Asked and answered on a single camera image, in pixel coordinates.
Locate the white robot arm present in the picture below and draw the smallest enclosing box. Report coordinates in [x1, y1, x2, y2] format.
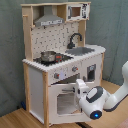
[74, 61, 128, 120]

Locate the toy microwave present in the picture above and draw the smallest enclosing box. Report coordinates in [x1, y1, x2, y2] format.
[67, 3, 90, 21]

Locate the wooden toy kitchen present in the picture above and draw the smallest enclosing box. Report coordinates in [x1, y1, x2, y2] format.
[22, 2, 105, 127]

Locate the oven knob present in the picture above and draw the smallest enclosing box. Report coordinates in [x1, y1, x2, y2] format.
[54, 73, 60, 79]
[72, 66, 78, 72]

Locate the left oven knob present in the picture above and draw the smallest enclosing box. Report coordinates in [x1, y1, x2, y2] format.
[54, 73, 60, 79]

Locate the white oven door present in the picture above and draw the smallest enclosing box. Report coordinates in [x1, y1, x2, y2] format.
[49, 83, 90, 124]

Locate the white cabinet door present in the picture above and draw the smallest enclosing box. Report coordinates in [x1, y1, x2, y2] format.
[80, 55, 102, 87]

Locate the metal toy pot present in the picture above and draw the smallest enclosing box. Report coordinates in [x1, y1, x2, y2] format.
[41, 51, 56, 62]

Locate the black toy faucet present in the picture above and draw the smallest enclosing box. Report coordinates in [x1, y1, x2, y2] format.
[67, 33, 82, 49]

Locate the right oven knob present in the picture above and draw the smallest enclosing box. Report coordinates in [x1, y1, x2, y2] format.
[72, 66, 78, 72]

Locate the grey range hood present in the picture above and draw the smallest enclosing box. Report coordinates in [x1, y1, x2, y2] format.
[35, 5, 64, 27]

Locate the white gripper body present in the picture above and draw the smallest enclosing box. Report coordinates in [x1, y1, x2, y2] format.
[75, 79, 89, 99]

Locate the grey toy sink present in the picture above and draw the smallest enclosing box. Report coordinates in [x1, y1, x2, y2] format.
[66, 47, 94, 56]

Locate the black toy stovetop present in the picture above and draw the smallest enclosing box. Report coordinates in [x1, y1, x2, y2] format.
[35, 53, 71, 66]

